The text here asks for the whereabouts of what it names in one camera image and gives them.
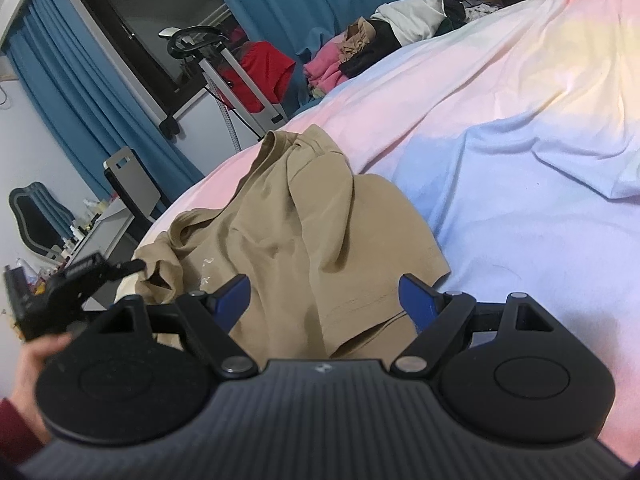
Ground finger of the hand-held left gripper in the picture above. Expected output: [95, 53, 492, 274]
[107, 259, 147, 282]

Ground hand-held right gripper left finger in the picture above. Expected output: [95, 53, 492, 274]
[97, 273, 259, 377]

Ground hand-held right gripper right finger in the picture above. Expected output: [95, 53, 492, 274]
[390, 272, 559, 377]

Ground tan shirt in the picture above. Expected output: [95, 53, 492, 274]
[116, 125, 452, 361]

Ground person's left forearm maroon sleeve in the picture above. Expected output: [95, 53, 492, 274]
[0, 396, 46, 467]

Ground pink clothes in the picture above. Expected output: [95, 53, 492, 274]
[303, 41, 352, 92]

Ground person's left hand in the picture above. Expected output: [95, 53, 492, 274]
[14, 334, 75, 438]

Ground grey dresser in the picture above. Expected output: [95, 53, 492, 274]
[64, 197, 137, 311]

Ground group of cosmetic bottles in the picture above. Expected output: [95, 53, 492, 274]
[49, 198, 122, 262]

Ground wavy framed mirror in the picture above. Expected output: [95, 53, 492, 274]
[8, 182, 77, 262]

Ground grey chair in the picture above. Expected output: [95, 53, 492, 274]
[102, 147, 169, 227]

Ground white cabinet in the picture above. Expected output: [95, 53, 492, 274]
[176, 87, 267, 162]

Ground pastel tie-dye bedsheet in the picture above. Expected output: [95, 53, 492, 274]
[114, 0, 640, 461]

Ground blue curtain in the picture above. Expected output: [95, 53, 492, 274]
[200, 0, 482, 111]
[4, 0, 207, 222]

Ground red garment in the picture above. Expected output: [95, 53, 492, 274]
[220, 41, 297, 114]

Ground garment steamer stand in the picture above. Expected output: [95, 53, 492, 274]
[157, 25, 290, 142]

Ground dark window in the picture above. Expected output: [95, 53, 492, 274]
[69, 0, 237, 117]

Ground black garment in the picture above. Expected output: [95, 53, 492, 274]
[340, 20, 402, 79]

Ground crumpled tan garment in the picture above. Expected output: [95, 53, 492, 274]
[337, 17, 382, 65]

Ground dark green garment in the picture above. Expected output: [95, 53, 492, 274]
[439, 0, 472, 37]

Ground patterned white cloth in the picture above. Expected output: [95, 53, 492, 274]
[462, 2, 502, 24]

